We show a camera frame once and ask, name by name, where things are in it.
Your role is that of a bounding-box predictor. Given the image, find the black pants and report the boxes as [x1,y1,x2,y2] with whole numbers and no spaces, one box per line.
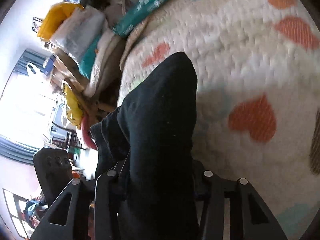
[90,52,199,239]

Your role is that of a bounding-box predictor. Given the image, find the dark wooden chair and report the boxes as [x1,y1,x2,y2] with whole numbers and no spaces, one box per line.
[42,121,82,151]

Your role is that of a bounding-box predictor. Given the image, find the pink cloth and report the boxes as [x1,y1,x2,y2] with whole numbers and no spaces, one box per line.
[80,114,97,150]

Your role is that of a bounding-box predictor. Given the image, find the yellow plastic bag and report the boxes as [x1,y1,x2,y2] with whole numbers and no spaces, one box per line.
[61,80,84,130]

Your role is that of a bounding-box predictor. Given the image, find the wooden stool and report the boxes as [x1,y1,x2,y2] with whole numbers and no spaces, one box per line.
[88,89,119,126]

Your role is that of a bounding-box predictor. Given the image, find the teal folded cloth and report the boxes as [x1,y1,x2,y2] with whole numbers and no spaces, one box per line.
[79,34,101,79]

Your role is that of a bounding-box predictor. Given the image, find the beige folded blanket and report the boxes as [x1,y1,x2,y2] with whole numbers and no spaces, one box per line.
[82,30,126,98]

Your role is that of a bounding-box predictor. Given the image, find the grey folded cloth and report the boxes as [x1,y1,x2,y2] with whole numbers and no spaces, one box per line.
[50,5,105,63]

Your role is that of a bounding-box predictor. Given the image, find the quilted heart pattern bedspread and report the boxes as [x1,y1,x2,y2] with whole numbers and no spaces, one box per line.
[118,0,319,239]

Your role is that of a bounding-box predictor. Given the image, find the green paper ream package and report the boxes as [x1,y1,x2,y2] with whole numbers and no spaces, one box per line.
[112,0,169,37]

